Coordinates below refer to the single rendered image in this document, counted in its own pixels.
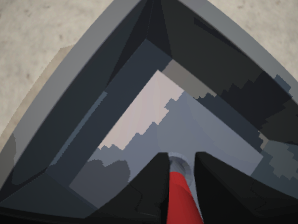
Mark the red peg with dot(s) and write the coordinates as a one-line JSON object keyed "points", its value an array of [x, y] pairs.
{"points": [[182, 208]]}

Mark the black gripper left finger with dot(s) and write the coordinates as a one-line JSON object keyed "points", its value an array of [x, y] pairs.
{"points": [[145, 200]]}

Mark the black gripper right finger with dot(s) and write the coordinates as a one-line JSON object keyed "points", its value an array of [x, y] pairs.
{"points": [[228, 196]]}

